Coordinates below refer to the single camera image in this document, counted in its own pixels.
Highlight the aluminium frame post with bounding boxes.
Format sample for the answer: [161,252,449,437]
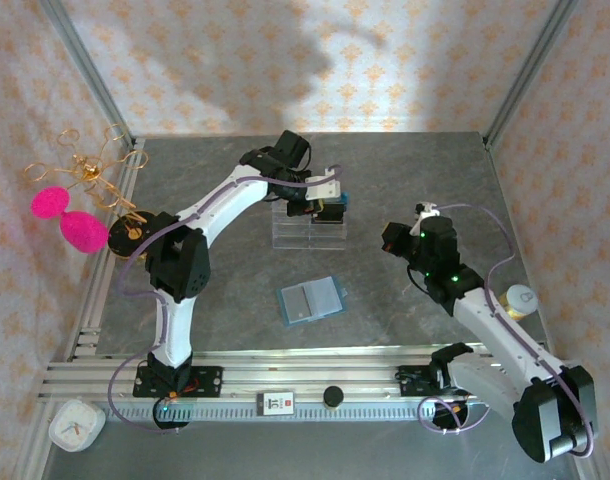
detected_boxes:
[38,0,136,147]
[483,0,581,150]

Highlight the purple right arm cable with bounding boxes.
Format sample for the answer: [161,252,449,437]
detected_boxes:
[417,202,599,459]

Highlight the white number label card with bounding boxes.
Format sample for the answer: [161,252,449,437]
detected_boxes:
[256,391,295,417]

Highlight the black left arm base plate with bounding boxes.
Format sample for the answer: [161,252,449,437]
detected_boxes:
[132,366,224,398]

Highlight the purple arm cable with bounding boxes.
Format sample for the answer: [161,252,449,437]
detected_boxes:
[417,202,599,459]
[107,167,344,436]

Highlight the yellow jar with white lid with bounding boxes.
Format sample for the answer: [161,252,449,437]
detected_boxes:
[499,283,540,322]

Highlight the large pink fluffy pad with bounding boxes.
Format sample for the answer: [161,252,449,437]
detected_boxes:
[59,209,110,254]

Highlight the grey slotted cable duct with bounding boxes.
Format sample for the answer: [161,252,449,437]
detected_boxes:
[107,402,492,424]

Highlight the gold wire jewelry stand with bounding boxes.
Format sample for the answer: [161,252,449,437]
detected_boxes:
[24,123,167,264]

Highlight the small pink fluffy pad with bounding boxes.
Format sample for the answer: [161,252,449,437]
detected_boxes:
[31,185,71,220]

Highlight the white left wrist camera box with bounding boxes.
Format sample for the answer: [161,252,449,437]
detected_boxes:
[304,164,343,200]

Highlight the aluminium front rail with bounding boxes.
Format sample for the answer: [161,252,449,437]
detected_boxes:
[37,349,584,404]

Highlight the clear acrylic card stand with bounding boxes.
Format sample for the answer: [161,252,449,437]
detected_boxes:
[270,197,350,251]

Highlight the white square clock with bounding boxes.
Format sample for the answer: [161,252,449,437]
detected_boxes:
[48,399,107,454]

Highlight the teal card holder wallet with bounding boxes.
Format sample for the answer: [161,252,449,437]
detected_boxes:
[276,276,350,329]

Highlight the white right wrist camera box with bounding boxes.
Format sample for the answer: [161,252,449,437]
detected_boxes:
[414,200,442,222]

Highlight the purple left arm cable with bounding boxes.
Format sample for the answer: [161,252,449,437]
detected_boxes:
[107,167,344,436]

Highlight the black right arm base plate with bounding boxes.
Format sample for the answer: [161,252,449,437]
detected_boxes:
[397,363,490,398]

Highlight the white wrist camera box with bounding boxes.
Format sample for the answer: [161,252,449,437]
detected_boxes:
[304,164,343,200]
[414,200,442,222]

